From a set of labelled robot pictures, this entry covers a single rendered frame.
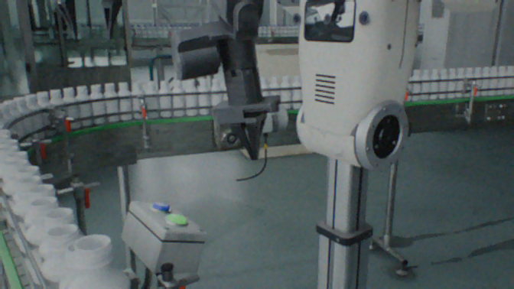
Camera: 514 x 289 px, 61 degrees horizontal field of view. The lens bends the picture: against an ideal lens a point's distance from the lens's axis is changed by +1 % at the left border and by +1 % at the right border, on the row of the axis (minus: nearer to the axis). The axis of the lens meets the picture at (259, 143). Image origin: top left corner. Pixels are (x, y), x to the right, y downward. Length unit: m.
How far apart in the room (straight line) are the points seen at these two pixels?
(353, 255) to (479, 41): 5.70
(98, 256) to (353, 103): 0.59
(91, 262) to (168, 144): 1.57
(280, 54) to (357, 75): 3.67
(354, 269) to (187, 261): 0.52
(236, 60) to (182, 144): 1.41
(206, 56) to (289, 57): 3.95
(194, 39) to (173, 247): 0.31
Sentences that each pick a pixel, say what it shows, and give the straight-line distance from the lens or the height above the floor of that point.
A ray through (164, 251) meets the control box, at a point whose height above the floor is 1.09.
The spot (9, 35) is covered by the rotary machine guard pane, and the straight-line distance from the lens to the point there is 3.59.
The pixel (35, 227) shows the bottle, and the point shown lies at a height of 1.13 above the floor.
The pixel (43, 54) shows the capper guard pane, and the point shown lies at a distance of 5.56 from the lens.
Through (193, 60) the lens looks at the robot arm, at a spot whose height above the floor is 1.37.
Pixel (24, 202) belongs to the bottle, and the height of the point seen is 1.13.
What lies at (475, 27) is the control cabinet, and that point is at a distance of 6.55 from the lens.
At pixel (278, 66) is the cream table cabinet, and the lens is 4.54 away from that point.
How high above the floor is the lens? 1.42
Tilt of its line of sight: 16 degrees down
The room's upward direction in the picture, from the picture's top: straight up
